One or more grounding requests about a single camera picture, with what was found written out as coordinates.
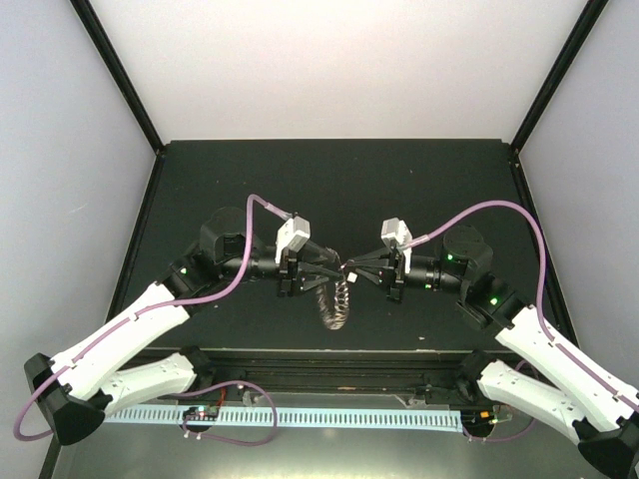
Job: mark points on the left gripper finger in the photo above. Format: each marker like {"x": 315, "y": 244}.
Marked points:
{"x": 316, "y": 276}
{"x": 322, "y": 255}

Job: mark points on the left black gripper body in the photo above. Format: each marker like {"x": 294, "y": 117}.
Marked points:
{"x": 287, "y": 274}

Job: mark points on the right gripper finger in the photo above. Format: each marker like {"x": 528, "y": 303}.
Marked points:
{"x": 377, "y": 258}
{"x": 376, "y": 276}

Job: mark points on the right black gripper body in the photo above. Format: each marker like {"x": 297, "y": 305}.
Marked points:
{"x": 395, "y": 275}

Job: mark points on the metal disc with keyrings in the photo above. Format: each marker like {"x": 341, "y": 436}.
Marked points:
{"x": 333, "y": 304}

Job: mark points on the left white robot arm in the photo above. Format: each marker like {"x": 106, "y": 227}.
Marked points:
{"x": 78, "y": 388}

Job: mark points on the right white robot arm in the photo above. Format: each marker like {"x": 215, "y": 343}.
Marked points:
{"x": 575, "y": 396}

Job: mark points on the small circuit board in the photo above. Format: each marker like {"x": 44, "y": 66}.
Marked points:
{"x": 201, "y": 413}

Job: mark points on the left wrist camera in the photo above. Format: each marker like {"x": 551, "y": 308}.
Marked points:
{"x": 292, "y": 236}

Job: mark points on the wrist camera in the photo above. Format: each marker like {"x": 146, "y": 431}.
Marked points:
{"x": 395, "y": 233}
{"x": 292, "y": 236}

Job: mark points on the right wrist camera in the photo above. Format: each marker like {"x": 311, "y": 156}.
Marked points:
{"x": 395, "y": 233}

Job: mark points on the black front rail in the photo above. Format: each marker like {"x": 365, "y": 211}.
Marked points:
{"x": 421, "y": 373}

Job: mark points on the white slotted cable duct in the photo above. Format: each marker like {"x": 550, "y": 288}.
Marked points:
{"x": 290, "y": 417}

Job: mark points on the black frame post left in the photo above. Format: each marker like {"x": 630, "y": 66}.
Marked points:
{"x": 102, "y": 42}

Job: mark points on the black frame post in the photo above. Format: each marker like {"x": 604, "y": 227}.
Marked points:
{"x": 569, "y": 51}
{"x": 102, "y": 42}

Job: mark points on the black frame post right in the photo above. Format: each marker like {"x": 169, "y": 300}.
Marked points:
{"x": 569, "y": 51}

